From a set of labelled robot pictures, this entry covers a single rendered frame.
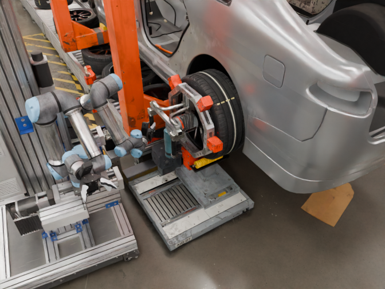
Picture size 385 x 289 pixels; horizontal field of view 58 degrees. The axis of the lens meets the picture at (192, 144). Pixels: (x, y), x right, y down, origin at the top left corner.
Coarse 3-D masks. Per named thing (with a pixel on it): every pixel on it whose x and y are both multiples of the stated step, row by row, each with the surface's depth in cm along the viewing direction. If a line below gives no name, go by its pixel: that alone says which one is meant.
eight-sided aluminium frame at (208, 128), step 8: (176, 88) 253; (184, 88) 244; (168, 96) 270; (176, 96) 270; (192, 96) 236; (200, 96) 236; (200, 112) 234; (208, 112) 236; (208, 120) 237; (208, 128) 234; (184, 136) 281; (208, 136) 238; (184, 144) 276; (192, 144) 275; (192, 152) 268; (200, 152) 256; (208, 152) 248
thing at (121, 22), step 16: (112, 0) 223; (128, 0) 229; (112, 16) 229; (128, 16) 235; (112, 32) 241; (128, 32) 241; (112, 48) 253; (128, 48) 248; (128, 64) 255; (128, 80) 263; (128, 96) 271; (128, 112) 279; (144, 112) 288; (128, 128) 291
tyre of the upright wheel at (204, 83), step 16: (192, 80) 245; (208, 80) 241; (224, 80) 244; (224, 96) 236; (224, 112) 235; (240, 112) 241; (224, 128) 236; (240, 128) 244; (224, 144) 243; (240, 144) 257
